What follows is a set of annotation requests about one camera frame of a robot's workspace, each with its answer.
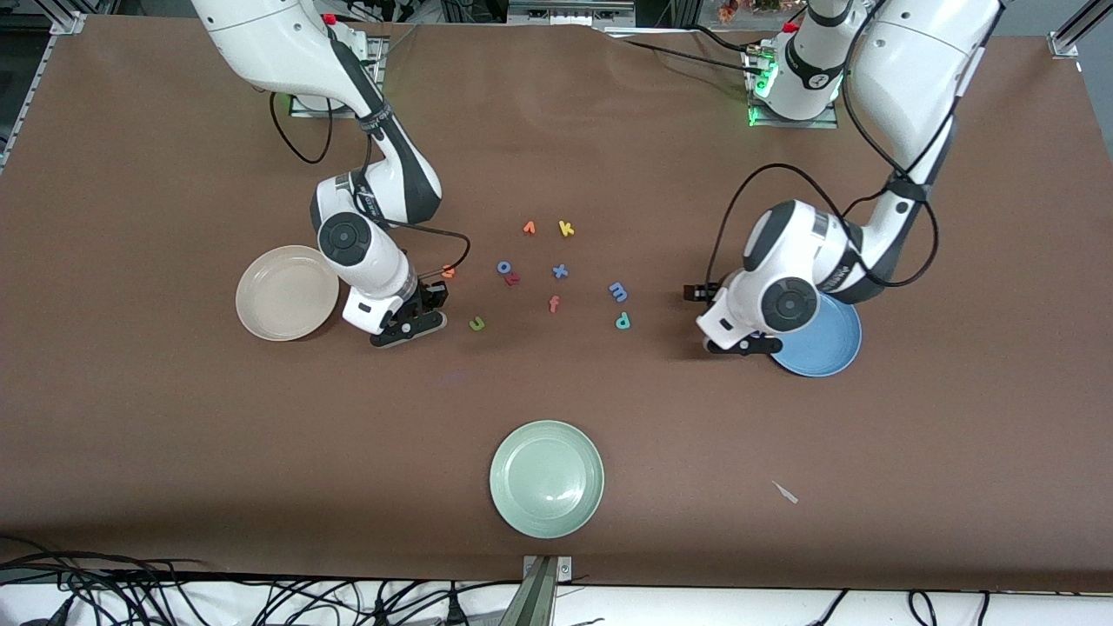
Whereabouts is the blue plate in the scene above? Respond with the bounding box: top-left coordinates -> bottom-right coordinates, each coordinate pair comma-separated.
770,294 -> 863,378

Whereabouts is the beige plate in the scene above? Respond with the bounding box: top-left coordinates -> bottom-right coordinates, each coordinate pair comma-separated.
235,244 -> 341,342

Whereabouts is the brown table cover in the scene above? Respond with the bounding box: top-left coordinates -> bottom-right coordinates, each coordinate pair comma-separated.
0,17 -> 1113,592

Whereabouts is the green plate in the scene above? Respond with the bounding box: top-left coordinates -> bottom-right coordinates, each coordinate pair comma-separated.
489,420 -> 605,540

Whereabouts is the grey power strip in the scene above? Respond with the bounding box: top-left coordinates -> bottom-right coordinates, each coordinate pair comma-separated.
507,0 -> 636,25

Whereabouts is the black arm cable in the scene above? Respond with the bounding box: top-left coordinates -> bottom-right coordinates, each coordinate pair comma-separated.
270,87 -> 473,281
706,0 -> 943,290

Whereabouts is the black base cable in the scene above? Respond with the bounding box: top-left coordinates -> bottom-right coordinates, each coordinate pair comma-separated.
622,24 -> 766,75

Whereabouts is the metal mount post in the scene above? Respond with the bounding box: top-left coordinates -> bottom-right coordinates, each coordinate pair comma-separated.
500,555 -> 573,626

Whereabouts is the black cable bundle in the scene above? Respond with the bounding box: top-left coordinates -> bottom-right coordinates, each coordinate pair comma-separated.
0,535 -> 523,626

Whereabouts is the aluminium frame rail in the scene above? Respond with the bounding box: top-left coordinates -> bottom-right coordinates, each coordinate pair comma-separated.
0,13 -> 88,170
1048,0 -> 1113,59

